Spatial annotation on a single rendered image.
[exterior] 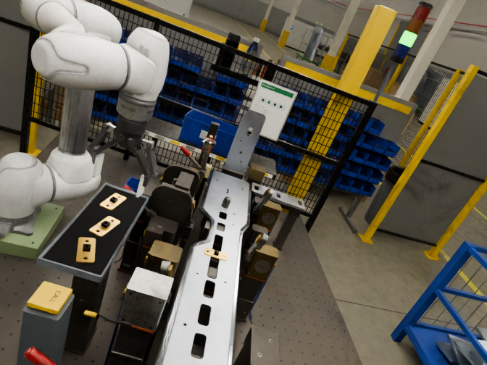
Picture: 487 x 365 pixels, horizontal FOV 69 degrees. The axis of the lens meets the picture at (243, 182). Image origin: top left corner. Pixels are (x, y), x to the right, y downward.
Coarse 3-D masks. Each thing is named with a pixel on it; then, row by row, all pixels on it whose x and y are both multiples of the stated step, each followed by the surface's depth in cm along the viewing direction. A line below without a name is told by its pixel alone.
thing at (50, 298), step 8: (40, 288) 71; (48, 288) 71; (56, 288) 72; (64, 288) 73; (32, 296) 69; (40, 296) 69; (48, 296) 70; (56, 296) 70; (64, 296) 71; (32, 304) 67; (40, 304) 68; (48, 304) 68; (56, 304) 69; (56, 312) 68
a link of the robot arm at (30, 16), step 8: (24, 0) 110; (32, 0) 107; (40, 0) 107; (48, 0) 107; (56, 0) 111; (64, 0) 114; (24, 8) 109; (32, 8) 106; (72, 8) 115; (24, 16) 111; (32, 16) 107; (32, 24) 110
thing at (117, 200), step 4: (112, 196) 103; (116, 196) 105; (120, 196) 106; (124, 196) 107; (108, 200) 102; (112, 200) 102; (116, 200) 102; (120, 200) 104; (124, 200) 105; (100, 204) 99; (104, 204) 100; (108, 204) 101; (112, 204) 101; (116, 204) 102; (108, 208) 99; (112, 208) 100
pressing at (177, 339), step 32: (224, 192) 166; (224, 224) 143; (192, 256) 119; (224, 256) 125; (192, 288) 107; (224, 288) 112; (192, 320) 97; (224, 320) 101; (160, 352) 85; (224, 352) 92
